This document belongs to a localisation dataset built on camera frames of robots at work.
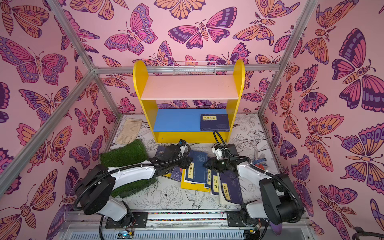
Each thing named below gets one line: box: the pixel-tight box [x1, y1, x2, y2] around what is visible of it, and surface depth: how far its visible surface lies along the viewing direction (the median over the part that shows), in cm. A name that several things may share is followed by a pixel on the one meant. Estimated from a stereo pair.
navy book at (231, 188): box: [219, 172, 244, 205], surface depth 83 cm
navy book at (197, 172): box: [185, 149, 208, 184], surface depth 85 cm
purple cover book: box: [171, 166, 183, 182], surface depth 85 cm
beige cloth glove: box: [116, 117, 143, 145], surface depth 113 cm
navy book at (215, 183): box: [211, 170, 220, 196], surface depth 84 cm
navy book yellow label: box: [200, 114, 230, 132], surface depth 97 cm
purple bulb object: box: [269, 221, 283, 237], surface depth 71 cm
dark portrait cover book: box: [156, 145, 166, 156], surface depth 94 cm
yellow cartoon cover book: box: [180, 172, 211, 193], surface depth 82 cm
